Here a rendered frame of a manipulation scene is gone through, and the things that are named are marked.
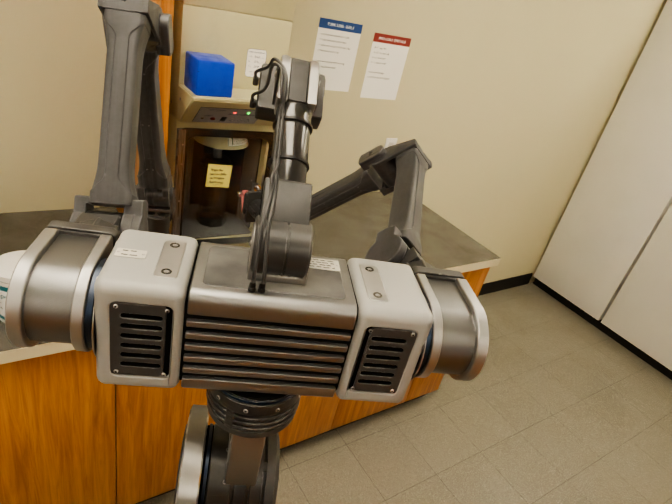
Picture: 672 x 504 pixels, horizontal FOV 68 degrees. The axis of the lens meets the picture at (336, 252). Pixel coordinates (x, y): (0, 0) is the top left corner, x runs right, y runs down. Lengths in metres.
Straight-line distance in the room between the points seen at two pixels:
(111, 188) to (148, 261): 0.25
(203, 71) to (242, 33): 0.20
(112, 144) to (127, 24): 0.19
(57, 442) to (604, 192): 3.54
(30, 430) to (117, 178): 0.98
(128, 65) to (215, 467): 0.63
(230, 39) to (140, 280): 1.03
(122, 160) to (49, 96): 1.06
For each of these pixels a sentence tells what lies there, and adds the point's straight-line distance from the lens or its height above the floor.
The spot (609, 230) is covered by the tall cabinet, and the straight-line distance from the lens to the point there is 4.00.
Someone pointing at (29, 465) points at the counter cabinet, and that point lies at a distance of 1.77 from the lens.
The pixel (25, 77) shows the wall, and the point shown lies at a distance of 1.87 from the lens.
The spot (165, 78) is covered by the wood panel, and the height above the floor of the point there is 1.54.
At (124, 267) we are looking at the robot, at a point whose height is 1.53.
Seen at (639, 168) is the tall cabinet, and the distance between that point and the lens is 3.90.
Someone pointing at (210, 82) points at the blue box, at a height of 1.55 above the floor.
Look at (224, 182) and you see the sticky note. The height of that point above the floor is 1.22.
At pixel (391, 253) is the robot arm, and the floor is 1.48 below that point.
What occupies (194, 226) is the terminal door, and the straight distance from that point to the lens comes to 1.66.
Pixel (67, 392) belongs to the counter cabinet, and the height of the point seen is 0.73.
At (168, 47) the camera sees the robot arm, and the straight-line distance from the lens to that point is 1.00.
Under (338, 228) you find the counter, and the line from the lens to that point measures 2.09.
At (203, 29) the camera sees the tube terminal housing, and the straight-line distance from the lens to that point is 1.48.
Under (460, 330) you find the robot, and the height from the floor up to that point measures 1.49.
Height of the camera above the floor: 1.86
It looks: 29 degrees down
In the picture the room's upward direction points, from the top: 14 degrees clockwise
